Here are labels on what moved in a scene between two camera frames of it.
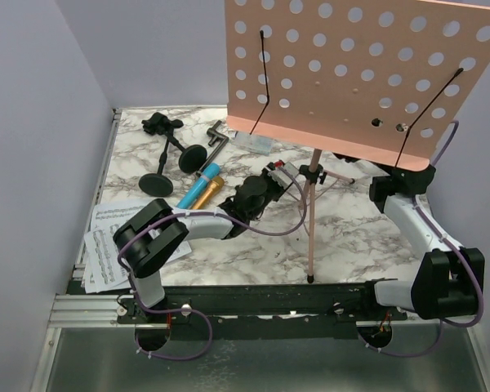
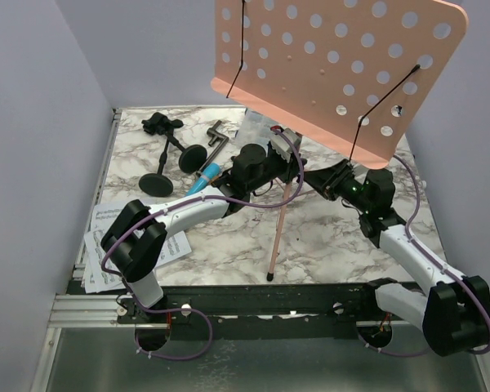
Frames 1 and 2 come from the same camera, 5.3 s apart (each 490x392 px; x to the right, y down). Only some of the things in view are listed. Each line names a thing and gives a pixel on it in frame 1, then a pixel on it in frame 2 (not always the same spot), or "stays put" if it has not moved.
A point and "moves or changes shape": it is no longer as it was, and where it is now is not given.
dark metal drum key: x=215 y=134 stays put
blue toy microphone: x=210 y=171 stays put
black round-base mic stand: x=192 y=158 stays put
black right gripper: x=349 y=158 → x=331 y=181
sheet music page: x=101 y=266 stays put
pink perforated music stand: x=376 y=79 moves or changes shape
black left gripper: x=267 y=178 → x=283 y=167
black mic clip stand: x=158 y=184 stays put
